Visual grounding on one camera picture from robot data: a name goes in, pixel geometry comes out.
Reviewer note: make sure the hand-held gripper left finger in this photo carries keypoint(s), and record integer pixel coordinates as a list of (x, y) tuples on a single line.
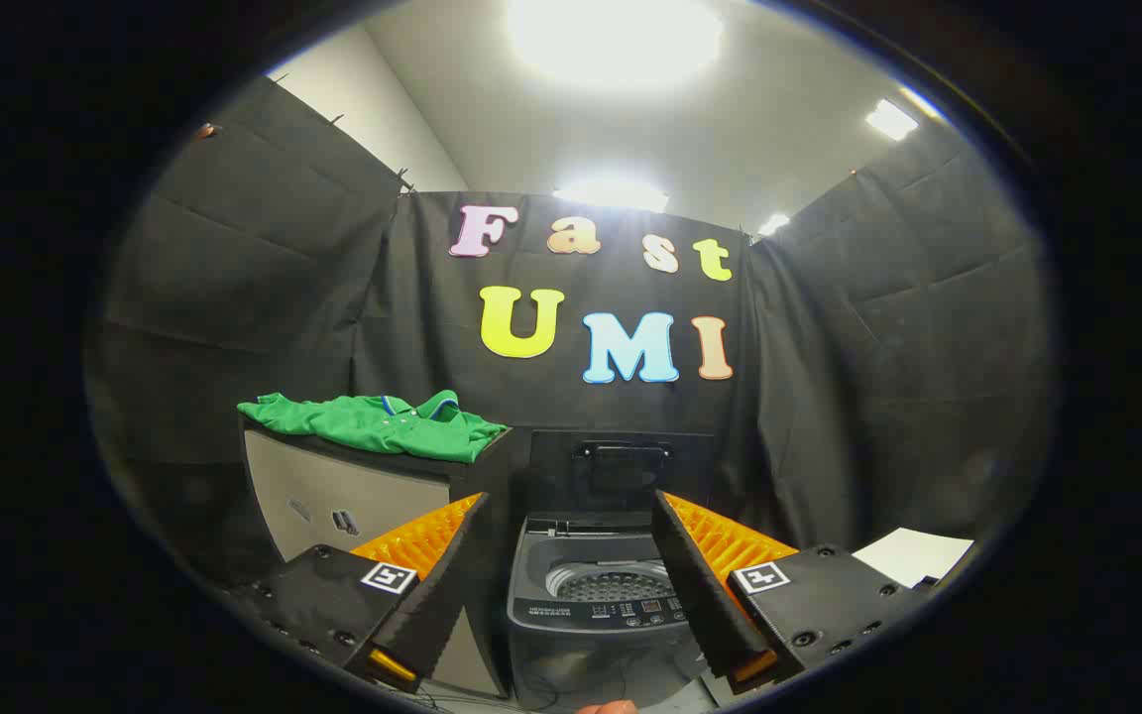
[(442, 585)]

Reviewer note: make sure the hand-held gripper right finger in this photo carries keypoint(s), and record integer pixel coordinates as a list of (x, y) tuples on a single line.
[(700, 585)]

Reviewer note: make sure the grey washing machine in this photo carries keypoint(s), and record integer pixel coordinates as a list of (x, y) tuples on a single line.
[(571, 615)]

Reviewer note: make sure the green polo shirt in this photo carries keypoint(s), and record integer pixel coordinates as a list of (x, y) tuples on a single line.
[(373, 426)]

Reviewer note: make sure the beige cabinet with dark top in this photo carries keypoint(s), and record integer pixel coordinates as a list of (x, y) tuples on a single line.
[(383, 506)]

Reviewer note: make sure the white flat board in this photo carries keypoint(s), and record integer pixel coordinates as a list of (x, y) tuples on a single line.
[(913, 555)]

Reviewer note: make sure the black backdrop cloth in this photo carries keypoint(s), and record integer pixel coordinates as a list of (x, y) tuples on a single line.
[(571, 397)]

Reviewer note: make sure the ceiling light panel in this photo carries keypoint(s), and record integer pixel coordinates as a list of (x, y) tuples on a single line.
[(611, 194), (890, 119)]

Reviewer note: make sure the large round ceiling light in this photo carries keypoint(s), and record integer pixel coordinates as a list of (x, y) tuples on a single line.
[(616, 40)]

